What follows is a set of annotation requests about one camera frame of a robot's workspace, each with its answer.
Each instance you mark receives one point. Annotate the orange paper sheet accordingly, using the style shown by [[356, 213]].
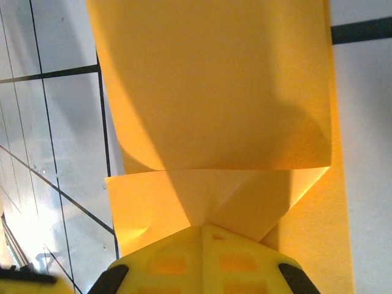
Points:
[[214, 92]]

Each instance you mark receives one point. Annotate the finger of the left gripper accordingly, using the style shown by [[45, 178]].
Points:
[[30, 286]]

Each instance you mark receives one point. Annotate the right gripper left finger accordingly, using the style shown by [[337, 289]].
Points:
[[171, 266]]

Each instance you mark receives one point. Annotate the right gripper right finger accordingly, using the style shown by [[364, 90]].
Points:
[[239, 266]]

